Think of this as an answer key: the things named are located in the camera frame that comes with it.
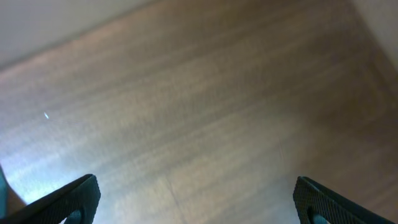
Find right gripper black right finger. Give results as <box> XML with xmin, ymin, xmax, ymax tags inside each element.
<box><xmin>293</xmin><ymin>176</ymin><xmax>394</xmax><ymax>224</ymax></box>

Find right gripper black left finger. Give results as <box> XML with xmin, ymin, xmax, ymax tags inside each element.
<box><xmin>1</xmin><ymin>174</ymin><xmax>101</xmax><ymax>224</ymax></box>

